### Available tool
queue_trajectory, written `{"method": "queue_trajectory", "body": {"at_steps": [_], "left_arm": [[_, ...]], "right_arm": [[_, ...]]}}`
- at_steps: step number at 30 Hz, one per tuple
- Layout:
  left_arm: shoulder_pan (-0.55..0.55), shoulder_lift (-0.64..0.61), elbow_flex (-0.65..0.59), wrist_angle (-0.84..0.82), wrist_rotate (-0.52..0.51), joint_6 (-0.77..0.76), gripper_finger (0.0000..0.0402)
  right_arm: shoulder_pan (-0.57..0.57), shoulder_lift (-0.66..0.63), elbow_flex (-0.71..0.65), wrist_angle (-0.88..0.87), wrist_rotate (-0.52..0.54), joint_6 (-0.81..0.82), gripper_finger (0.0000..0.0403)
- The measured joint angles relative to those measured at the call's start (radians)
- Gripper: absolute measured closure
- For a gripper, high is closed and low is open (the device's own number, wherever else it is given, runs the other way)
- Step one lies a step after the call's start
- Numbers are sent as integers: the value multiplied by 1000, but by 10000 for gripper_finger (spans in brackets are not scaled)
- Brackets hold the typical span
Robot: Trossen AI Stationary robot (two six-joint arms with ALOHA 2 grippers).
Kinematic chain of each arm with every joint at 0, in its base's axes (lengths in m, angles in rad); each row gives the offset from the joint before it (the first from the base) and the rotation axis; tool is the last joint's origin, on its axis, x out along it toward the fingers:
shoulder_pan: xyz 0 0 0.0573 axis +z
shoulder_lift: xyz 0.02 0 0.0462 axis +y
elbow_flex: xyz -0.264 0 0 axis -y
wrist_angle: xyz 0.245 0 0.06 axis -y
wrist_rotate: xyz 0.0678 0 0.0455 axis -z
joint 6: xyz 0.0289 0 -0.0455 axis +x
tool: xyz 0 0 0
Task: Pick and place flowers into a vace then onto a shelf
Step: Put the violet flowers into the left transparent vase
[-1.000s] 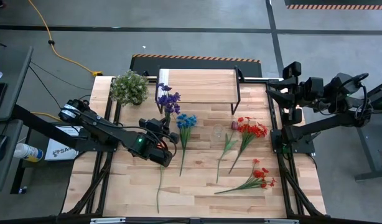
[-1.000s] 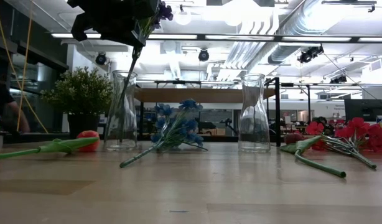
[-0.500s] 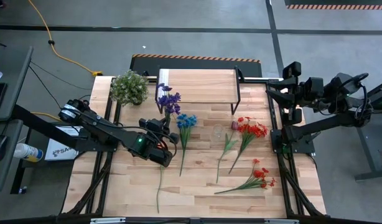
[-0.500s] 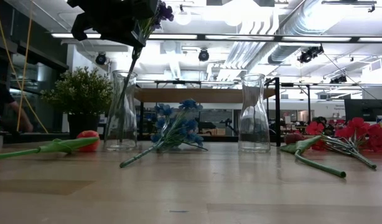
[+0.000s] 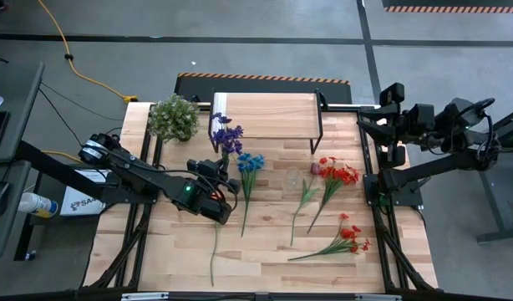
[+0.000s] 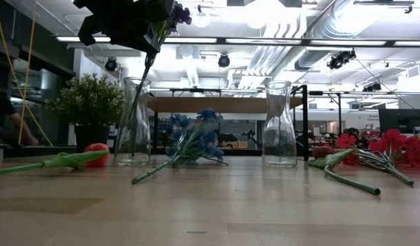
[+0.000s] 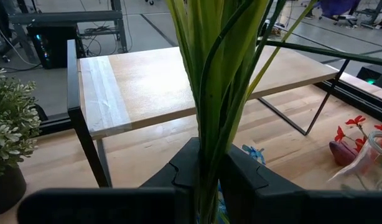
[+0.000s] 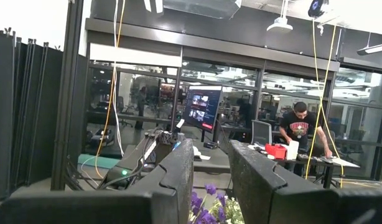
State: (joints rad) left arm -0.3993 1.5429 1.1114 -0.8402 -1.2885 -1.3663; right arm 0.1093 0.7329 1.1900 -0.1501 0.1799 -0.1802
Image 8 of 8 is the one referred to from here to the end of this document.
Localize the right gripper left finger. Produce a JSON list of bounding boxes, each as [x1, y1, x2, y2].
[[128, 138, 195, 224]]

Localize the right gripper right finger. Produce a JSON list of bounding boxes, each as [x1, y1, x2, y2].
[[229, 140, 338, 224]]

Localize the purple artificial flower bunch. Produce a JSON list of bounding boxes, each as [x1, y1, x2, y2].
[[187, 183, 226, 224]]

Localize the dark office desk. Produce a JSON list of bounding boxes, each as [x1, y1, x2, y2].
[[192, 141, 232, 174]]

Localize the red box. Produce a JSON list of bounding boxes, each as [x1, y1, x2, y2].
[[264, 142, 287, 161]]

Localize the grey office chair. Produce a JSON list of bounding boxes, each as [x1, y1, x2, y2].
[[250, 119, 273, 146]]

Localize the white container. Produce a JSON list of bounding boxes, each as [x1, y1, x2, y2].
[[285, 140, 300, 161]]

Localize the black computer monitor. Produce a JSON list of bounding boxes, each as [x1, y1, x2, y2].
[[181, 85, 223, 134]]

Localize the person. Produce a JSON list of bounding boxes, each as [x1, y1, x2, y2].
[[278, 101, 334, 177]]

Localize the black work table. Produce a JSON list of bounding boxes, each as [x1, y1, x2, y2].
[[246, 144, 361, 189]]

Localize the green floor mat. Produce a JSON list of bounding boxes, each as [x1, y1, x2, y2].
[[77, 153, 113, 170]]

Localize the black partition panels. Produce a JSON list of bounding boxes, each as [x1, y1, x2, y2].
[[0, 27, 65, 202]]

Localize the white ceiling light bar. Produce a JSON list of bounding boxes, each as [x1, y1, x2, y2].
[[356, 41, 382, 57]]

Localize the yellow hanging cable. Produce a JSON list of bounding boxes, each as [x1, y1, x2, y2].
[[312, 17, 344, 188], [305, 24, 338, 180], [93, 0, 126, 180]]

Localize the black ceiling camera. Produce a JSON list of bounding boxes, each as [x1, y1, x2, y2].
[[307, 0, 330, 19]]

